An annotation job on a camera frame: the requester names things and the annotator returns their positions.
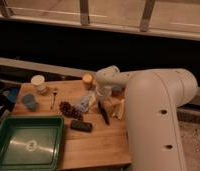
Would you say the bunch of dark grapes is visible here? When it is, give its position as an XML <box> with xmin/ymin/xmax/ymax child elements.
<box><xmin>59</xmin><ymin>101</ymin><xmax>83</xmax><ymax>121</ymax></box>

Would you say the blue object at table edge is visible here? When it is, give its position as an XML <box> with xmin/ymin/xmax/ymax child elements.
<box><xmin>7</xmin><ymin>88</ymin><xmax>19</xmax><ymax>103</ymax></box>

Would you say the blue plastic cup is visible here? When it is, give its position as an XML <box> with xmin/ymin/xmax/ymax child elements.
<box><xmin>21</xmin><ymin>94</ymin><xmax>37</xmax><ymax>111</ymax></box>

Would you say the grey crumpled cloth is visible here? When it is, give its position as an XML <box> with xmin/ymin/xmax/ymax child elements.
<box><xmin>74</xmin><ymin>93</ymin><xmax>96</xmax><ymax>113</ymax></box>

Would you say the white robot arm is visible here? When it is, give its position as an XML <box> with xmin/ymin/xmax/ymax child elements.
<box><xmin>95</xmin><ymin>66</ymin><xmax>198</xmax><ymax>171</ymax></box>

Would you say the brown bowl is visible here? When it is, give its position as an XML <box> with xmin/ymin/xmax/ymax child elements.
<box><xmin>112</xmin><ymin>85</ymin><xmax>123</xmax><ymax>97</ymax></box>

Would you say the green plastic tray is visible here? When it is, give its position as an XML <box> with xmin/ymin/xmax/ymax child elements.
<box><xmin>0</xmin><ymin>116</ymin><xmax>64</xmax><ymax>171</ymax></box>

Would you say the dark rectangular block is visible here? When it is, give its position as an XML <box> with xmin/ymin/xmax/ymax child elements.
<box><xmin>70</xmin><ymin>120</ymin><xmax>93</xmax><ymax>132</ymax></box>

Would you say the white paper cup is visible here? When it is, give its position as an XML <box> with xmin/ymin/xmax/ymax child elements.
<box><xmin>31</xmin><ymin>75</ymin><xmax>47</xmax><ymax>94</ymax></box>

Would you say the yellow cup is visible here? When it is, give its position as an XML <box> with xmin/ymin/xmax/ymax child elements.
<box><xmin>82</xmin><ymin>73</ymin><xmax>94</xmax><ymax>89</ymax></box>

